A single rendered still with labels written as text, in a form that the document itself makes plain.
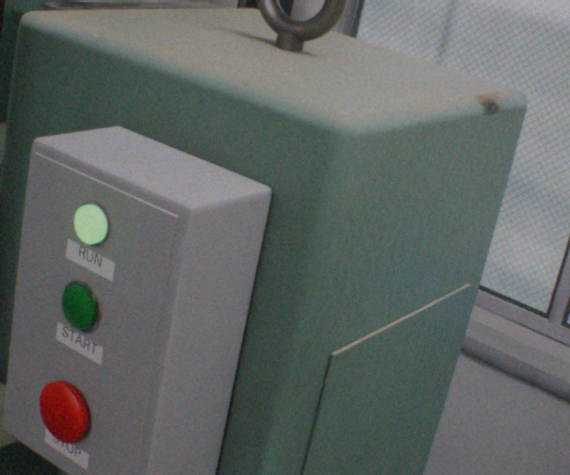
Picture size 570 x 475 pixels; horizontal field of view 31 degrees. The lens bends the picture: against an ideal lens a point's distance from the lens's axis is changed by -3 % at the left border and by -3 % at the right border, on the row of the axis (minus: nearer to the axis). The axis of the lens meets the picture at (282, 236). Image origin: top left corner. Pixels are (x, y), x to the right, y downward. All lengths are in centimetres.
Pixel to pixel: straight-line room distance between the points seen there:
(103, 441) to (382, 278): 16
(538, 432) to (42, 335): 164
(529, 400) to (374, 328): 152
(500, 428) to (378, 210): 163
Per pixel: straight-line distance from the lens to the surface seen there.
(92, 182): 46
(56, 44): 56
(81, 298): 47
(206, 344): 47
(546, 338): 207
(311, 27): 58
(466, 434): 214
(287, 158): 46
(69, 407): 49
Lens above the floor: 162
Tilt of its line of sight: 20 degrees down
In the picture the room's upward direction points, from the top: 12 degrees clockwise
